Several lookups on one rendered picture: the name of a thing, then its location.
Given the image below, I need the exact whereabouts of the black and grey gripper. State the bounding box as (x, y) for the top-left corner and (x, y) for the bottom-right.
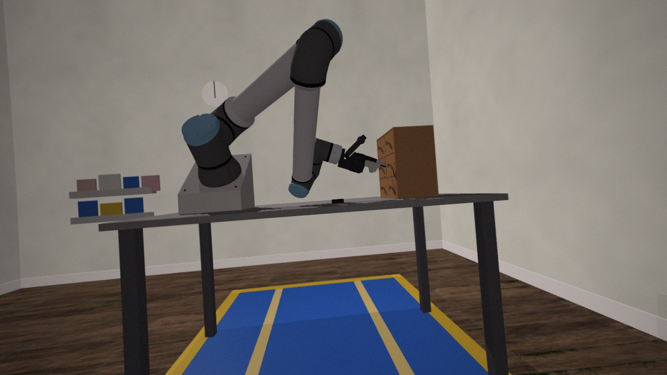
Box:
(338, 148), (388, 173)

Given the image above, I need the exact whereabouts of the brown wooden chest of drawers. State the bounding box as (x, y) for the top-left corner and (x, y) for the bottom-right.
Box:
(377, 125), (439, 199)

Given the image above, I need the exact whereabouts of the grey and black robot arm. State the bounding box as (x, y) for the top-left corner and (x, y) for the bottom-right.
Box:
(181, 19), (343, 198)

